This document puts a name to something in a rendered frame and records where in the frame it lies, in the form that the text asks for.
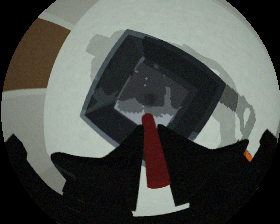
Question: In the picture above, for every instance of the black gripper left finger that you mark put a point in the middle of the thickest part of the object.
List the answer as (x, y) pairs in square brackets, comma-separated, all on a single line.
[(118, 171)]

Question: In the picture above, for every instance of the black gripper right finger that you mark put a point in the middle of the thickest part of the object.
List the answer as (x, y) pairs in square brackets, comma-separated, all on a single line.
[(191, 165)]

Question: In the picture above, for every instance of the dark red peg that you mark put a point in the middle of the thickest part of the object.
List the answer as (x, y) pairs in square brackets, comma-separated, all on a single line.
[(155, 165)]

